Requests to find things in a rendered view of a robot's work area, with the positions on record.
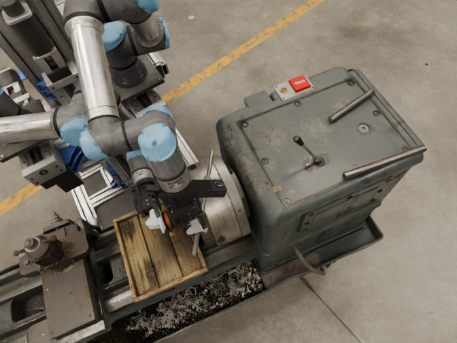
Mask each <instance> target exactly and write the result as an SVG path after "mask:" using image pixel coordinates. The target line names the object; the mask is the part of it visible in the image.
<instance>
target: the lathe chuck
mask: <svg viewBox="0 0 457 343"><path fill-rule="evenodd" d="M208 163H209V157H208V158H206V159H203V160H201V161H198V162H196V163H193V164H191V165H188V166H187V168H190V167H192V166H193V167H194V166H195V167H196V168H195V169H194V170H192V171H191V170H190V171H189V172H190V176H191V180H204V179H203V177H204V176H205V175H207V168H208ZM210 177H211V179H212V180H221V178H220V176H219V174H218V172H217V170H216V168H215V166H214V164H213V163H212V167H211V175H210ZM204 213H205V215H206V217H207V220H208V222H209V225H210V227H211V230H212V232H213V234H214V237H215V239H216V240H217V239H219V237H221V236H223V237H224V238H225V240H224V241H223V242H218V243H217V245H218V246H222V245H224V244H226V243H229V242H231V241H233V240H236V239H237V238H240V237H241V229H240V226H239V223H238V220H237V217H236V214H235V211H234V209H233V206H232V204H231V201H230V199H229V196H228V194H227V193H226V195H225V196H224V197H207V201H206V205H205V211H204Z"/></svg>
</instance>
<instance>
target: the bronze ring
mask: <svg viewBox="0 0 457 343"><path fill-rule="evenodd" d="M161 215H162V218H163V221H164V224H165V226H166V228H167V230H168V231H173V230H174V229H175V227H174V225H173V223H172V222H171V219H170V218H169V215H168V212H167V211H166V210H165V211H163V212H161Z"/></svg>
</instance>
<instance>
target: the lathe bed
mask: <svg viewBox="0 0 457 343"><path fill-rule="evenodd" d="M199 241H200V242H199V247H200V249H201V252H202V254H203V257H204V260H205V262H206V265H207V268H208V270H209V271H208V272H206V273H204V274H201V275H200V276H197V277H195V278H193V279H191V280H188V281H185V282H184V283H182V284H180V285H177V286H176V287H173V288H171V289H169V290H167V291H164V292H161V293H159V294H158V295H155V296H153V297H151V298H148V299H146V300H144V301H141V302H139V303H138V304H137V303H134V301H133V300H134V299H133V298H132V293H131V294H130V292H131V291H129V290H130V287H129V286H130V284H129V279H128V276H127V275H126V274H125V272H126V271H125V270H126V268H125V265H124V260H123V258H122V254H121V251H120V246H119V243H118V239H117V235H116V231H115V229H112V230H110V231H107V232H105V233H102V234H100V235H98V236H95V240H94V243H95V244H96V246H97V249H96V250H95V254H96V258H97V264H98V267H99V273H100V277H101V282H102V281H103V282H102V285H103V291H104V295H105V298H106V300H107V304H108V308H109V319H110V322H113V321H116V320H118V319H121V318H122V317H124V316H127V315H129V314H131V313H134V312H136V311H138V310H141V309H142V308H145V307H147V306H149V305H151V304H154V303H156V302H158V301H160V300H162V299H164V298H167V297H169V296H171V295H174V294H176V293H179V292H180V291H183V290H184V289H187V288H189V287H192V286H194V285H196V284H199V283H200V282H203V281H205V280H207V279H209V278H212V277H214V276H216V275H218V274H221V273H222V272H225V271H227V270H230V269H232V268H234V267H236V266H238V265H241V264H242V263H245V262H247V261H250V260H252V259H254V258H257V257H258V255H257V249H258V247H259V244H258V242H257V240H256V238H255V236H252V234H251V232H250V233H249V234H247V235H244V236H242V237H240V238H237V239H236V240H233V241H231V242H229V243H226V244H224V245H222V246H218V245H217V242H216V240H214V241H212V242H209V243H207V244H205V243H204V242H202V241H203V240H202V241H201V240H199ZM107 245H108V246H107ZM111 246H112V247H111ZM102 247H103V249H102ZM100 248H101V249H100ZM210 249H211V250H210ZM105 251H106V252H105ZM102 255H103V256H102ZM105 256H106V257H105ZM214 256H215V257H214ZM118 257H119V258H118ZM212 257H213V258H212ZM112 263H113V264H112ZM108 265H109V268H108ZM119 268H120V270H121V271H120V270H119ZM101 269H102V270H101ZM106 270H107V272H108V274H107V275H106V274H105V273H106ZM123 270H124V272H123ZM115 271H116V272H115ZM109 273H110V274H109ZM118 276H119V277H118ZM123 277H124V278H123ZM102 278H103V279H102ZM104 278H107V279H106V280H104ZM25 279H26V280H25ZM24 280H25V281H24ZM110 281H111V283H110V284H109V282H110ZM22 282H23V283H22ZM14 283H15V285H14ZM20 283H21V284H20ZM8 287H9V288H8ZM126 290H127V291H126ZM42 291H44V290H43V287H42V281H41V273H40V274H38V275H35V276H32V277H24V276H21V275H20V268H18V269H15V270H13V271H10V272H8V273H6V274H3V275H1V276H0V343H4V341H5V343H27V336H26V335H25V334H27V332H28V330H29V328H30V326H32V325H34V324H36V323H39V322H41V321H44V320H46V319H47V317H46V310H45V309H46V307H45V302H44V296H42V295H44V293H42ZM126 292H127V293H126ZM116 294H117V295H116ZM112 295H113V296H112ZM111 297H112V298H111ZM113 297H115V298H113ZM126 299H127V300H128V301H127V300H126ZM30 301H31V302H30ZM36 303H37V304H36ZM29 304H30V305H29ZM110 304H112V306H111V305H110ZM26 305H28V306H26ZM25 306H26V307H27V310H28V311H26V308H25ZM35 306H37V307H36V308H39V309H40V308H42V306H43V307H44V308H45V309H44V310H43V309H40V310H36V308H34V307H35ZM34 309H35V310H34ZM32 314H33V315H32ZM26 317H27V318H26ZM25 320H26V321H25ZM4 321H5V322H4ZM22 324H23V325H22ZM6 326H7V327H6ZM17 334H18V335H17ZM15 337H16V339H15ZM22 341H23V342H22Z"/></svg>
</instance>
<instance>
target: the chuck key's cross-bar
mask: <svg viewBox="0 0 457 343"><path fill-rule="evenodd" d="M213 156H214V152H213V150H211V151H210V154H209V163H208V168H207V175H211V167H212V161H213ZM206 201H207V198H203V201H202V204H201V208H202V211H203V213H204V211H205V205H206ZM200 233H201V232H198V233H196V235H195V239H194V245H193V249H192V256H196V254H197V248H198V243H199V237H200Z"/></svg>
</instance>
